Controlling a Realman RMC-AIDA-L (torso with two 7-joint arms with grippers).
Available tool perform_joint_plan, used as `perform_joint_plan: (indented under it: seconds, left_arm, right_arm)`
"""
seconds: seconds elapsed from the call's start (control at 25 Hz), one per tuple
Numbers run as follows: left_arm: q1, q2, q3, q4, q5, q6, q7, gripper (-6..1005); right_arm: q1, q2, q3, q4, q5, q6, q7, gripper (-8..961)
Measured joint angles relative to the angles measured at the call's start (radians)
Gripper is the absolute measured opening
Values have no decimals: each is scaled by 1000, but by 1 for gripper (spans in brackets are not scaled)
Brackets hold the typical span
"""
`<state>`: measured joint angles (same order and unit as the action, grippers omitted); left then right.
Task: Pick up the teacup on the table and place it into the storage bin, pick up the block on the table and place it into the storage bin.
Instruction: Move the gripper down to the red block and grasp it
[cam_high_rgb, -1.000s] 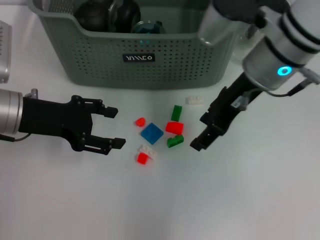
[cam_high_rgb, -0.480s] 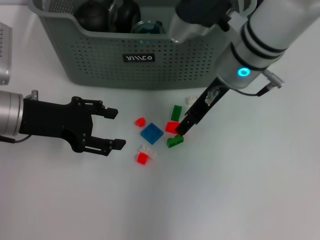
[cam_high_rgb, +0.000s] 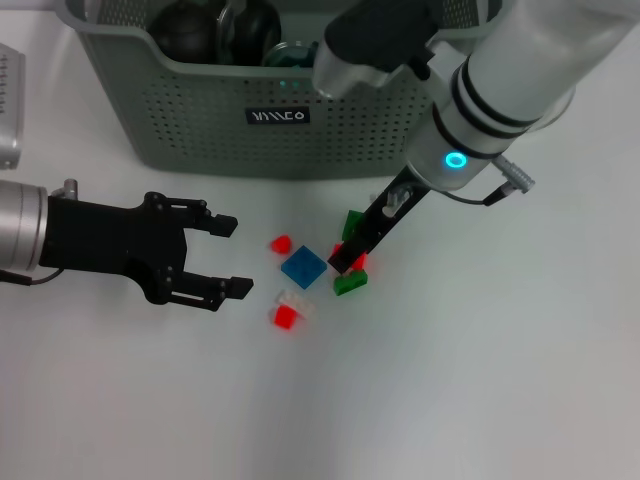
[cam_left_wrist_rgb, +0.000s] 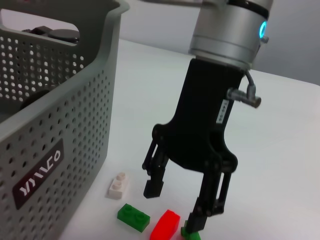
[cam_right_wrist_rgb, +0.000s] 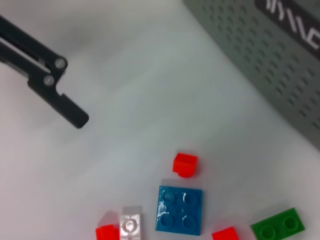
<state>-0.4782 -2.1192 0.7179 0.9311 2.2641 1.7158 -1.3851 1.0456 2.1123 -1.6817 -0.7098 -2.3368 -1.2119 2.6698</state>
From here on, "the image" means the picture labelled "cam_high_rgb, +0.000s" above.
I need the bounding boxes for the long green brick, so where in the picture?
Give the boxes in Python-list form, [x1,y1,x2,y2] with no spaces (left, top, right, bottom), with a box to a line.
[341,209,366,242]

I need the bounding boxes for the black round teapot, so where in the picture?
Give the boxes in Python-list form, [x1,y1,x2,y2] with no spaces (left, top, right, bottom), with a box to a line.
[148,2,221,64]

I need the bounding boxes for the white plate brick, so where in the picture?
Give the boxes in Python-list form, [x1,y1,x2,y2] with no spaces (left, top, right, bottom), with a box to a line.
[275,288,317,321]

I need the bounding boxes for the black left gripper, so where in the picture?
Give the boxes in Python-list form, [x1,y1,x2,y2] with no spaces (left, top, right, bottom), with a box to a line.
[38,189,256,313]

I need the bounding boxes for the blue square plate brick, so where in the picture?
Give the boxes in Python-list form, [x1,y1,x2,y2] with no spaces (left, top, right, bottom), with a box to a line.
[280,244,329,291]

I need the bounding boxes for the silver cylindrical plug stub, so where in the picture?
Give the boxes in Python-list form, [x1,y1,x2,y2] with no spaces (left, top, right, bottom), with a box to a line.
[52,177,80,199]

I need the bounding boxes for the black cable with silver connector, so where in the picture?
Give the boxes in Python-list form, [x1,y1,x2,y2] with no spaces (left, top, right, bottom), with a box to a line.
[0,266,67,287]
[444,153,537,207]

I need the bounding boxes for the white two-stud brick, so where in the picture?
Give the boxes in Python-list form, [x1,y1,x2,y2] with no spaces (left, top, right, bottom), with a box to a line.
[369,187,412,218]

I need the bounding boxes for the small red square brick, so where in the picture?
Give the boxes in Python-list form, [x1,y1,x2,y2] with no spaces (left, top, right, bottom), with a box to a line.
[272,305,299,330]

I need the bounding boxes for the red curved slope brick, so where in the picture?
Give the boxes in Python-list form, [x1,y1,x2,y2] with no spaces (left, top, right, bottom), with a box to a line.
[329,242,369,271]

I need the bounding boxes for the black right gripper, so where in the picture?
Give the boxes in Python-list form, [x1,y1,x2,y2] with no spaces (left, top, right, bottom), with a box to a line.
[327,167,432,275]

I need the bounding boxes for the glass teacup with black sleeve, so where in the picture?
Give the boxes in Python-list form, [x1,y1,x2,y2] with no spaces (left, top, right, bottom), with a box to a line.
[215,0,284,66]
[260,40,321,69]

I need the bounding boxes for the short green studded brick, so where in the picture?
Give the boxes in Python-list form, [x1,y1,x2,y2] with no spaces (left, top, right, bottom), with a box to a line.
[332,268,370,298]

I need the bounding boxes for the grey-green perforated storage bin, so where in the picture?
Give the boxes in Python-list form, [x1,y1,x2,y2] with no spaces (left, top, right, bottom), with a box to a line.
[53,0,515,180]

